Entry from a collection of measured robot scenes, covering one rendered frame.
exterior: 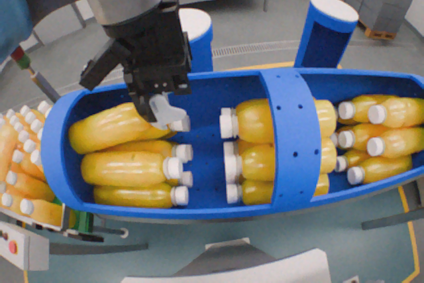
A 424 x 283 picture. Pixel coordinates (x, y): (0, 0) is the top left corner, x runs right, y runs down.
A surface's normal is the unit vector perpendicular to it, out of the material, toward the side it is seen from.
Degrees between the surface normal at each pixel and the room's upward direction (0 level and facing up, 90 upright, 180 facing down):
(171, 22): 90
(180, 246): 0
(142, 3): 90
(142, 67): 0
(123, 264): 0
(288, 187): 52
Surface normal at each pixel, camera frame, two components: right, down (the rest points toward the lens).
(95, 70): -0.01, 0.86
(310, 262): -0.07, -0.51
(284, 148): -0.04, -0.03
